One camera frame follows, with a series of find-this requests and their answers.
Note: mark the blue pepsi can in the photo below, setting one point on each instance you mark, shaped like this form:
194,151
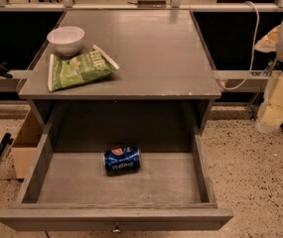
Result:
122,159

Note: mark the grey cabinet counter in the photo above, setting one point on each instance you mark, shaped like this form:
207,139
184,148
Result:
159,53

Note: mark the open grey top drawer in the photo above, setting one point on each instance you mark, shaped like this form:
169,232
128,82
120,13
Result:
67,187

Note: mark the cardboard box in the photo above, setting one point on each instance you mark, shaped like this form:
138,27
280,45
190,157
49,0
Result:
25,144

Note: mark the grey metal rail frame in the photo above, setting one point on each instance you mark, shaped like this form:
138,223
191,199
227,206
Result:
22,41

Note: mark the white ceramic bowl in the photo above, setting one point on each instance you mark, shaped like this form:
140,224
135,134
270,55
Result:
66,41

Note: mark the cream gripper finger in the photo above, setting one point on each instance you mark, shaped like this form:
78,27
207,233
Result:
270,113
267,43

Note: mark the metal drawer knob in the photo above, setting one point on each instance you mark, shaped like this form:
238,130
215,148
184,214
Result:
116,230

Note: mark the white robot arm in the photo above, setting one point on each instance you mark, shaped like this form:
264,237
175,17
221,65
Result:
279,44

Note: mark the green chip bag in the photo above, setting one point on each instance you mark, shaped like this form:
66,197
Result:
79,70

